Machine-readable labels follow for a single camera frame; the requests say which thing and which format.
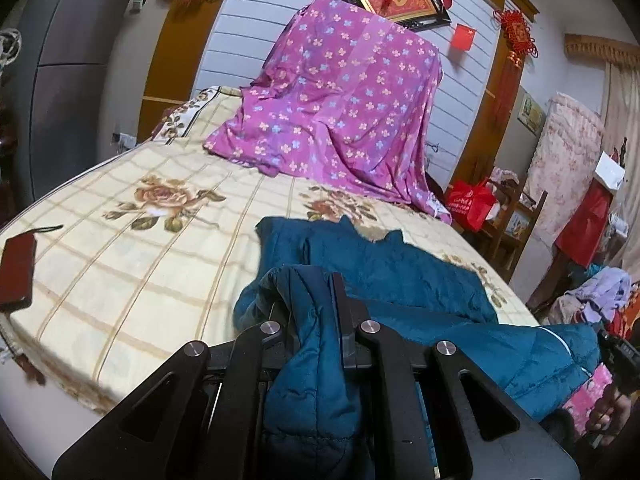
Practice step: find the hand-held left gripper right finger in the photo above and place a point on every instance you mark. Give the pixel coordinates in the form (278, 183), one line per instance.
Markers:
(345, 332)

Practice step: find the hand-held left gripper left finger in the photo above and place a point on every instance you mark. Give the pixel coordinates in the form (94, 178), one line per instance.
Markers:
(250, 355)

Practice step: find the teal puffer jacket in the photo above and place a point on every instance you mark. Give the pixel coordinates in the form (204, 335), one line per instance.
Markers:
(400, 280)

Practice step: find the pile of clothes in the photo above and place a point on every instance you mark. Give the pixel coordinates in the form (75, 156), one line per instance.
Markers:
(600, 290)

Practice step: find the person's right hand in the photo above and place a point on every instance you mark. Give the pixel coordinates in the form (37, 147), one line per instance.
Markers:
(607, 415)

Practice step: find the pink printed cloth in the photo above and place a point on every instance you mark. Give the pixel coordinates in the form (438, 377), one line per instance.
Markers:
(585, 400)

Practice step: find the red cloth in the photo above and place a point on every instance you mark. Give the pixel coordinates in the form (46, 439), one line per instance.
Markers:
(585, 225)

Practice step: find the floral checked bed blanket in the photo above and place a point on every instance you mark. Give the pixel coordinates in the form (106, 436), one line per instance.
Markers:
(125, 270)

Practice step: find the wooden chair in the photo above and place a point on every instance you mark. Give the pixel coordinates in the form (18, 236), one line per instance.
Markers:
(520, 230)

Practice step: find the red shopping bag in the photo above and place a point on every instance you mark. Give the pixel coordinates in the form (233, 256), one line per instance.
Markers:
(470, 205)

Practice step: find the white paper sheet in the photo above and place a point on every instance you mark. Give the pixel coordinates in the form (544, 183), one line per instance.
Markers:
(610, 171)

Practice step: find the pink floral quilt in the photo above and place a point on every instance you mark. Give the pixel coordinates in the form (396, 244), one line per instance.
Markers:
(565, 160)

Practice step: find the purple floral sheet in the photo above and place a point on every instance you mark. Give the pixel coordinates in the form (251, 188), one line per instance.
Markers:
(340, 100)

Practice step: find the dark red phone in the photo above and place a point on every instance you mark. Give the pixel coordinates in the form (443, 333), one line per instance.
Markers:
(17, 272)

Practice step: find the beige curtain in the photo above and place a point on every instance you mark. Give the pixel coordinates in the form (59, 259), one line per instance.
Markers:
(622, 110)

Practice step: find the wooden slatted headboard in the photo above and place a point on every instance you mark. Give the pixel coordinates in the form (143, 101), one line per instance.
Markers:
(230, 45)

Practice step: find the red paper square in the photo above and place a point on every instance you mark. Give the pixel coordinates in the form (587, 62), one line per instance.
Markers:
(462, 39)

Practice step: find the grey wardrobe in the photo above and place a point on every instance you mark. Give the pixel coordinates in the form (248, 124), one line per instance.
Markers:
(65, 85)

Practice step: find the red knot ornament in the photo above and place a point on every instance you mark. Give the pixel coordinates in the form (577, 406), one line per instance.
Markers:
(517, 35)

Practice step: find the wall socket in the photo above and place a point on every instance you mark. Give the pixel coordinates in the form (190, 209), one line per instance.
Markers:
(123, 141)

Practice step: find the small framed wall picture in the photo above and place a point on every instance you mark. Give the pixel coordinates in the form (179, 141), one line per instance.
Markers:
(531, 115)

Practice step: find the wall switch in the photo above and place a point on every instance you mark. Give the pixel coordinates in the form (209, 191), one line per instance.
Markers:
(139, 5)

